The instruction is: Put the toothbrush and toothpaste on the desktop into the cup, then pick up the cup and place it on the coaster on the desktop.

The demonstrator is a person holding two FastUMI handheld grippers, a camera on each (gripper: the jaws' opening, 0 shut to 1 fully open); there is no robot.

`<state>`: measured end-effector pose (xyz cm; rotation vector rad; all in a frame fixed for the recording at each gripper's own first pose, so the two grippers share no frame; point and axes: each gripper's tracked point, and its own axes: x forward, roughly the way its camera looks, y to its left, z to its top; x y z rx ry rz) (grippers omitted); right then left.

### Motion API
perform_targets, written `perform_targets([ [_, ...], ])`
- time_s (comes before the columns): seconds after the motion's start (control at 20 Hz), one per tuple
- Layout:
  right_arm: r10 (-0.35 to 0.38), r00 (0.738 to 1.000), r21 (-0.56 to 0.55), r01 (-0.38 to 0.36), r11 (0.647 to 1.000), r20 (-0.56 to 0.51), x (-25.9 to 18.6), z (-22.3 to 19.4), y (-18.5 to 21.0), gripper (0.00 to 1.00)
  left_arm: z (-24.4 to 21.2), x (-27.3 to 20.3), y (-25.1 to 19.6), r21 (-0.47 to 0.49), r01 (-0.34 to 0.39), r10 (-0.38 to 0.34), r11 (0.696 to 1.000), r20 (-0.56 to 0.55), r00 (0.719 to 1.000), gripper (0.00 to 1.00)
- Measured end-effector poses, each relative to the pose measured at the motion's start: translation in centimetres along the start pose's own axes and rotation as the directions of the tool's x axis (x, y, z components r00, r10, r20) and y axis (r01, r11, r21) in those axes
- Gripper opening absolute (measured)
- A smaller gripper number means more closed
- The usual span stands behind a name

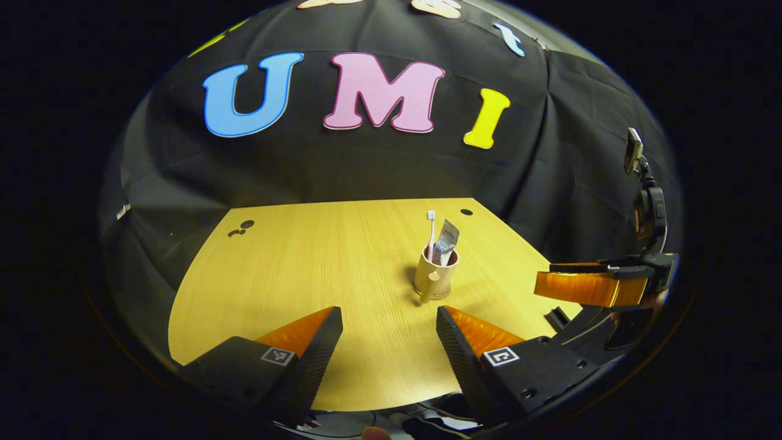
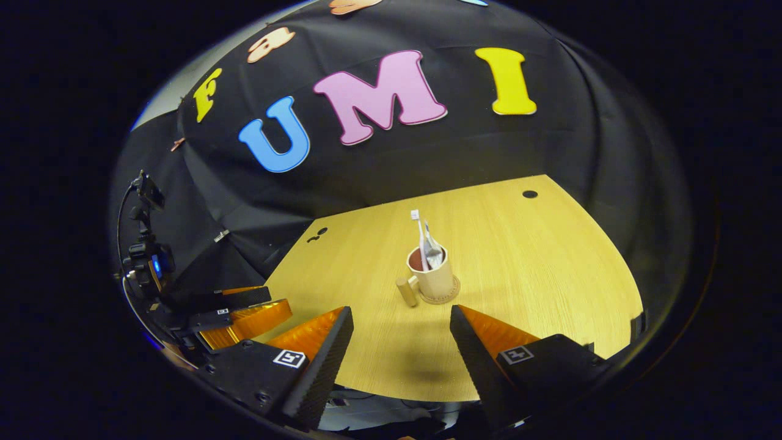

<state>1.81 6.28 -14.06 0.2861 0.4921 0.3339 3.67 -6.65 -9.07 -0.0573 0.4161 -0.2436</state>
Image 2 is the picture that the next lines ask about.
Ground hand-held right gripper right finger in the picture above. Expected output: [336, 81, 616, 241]
[450, 304, 613, 430]

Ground wooden desktop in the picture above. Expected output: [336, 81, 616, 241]
[254, 174, 644, 403]

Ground pink white toothbrush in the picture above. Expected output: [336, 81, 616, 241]
[409, 208, 431, 272]

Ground round brown coaster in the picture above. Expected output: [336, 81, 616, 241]
[418, 274, 461, 306]

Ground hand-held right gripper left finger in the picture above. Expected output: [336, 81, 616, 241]
[205, 306, 355, 431]

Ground beige cup with handle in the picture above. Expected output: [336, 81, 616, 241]
[395, 243, 456, 309]

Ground white toothpaste tube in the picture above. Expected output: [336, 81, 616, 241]
[423, 219, 445, 270]

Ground black backdrop cloth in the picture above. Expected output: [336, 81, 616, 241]
[110, 0, 694, 343]

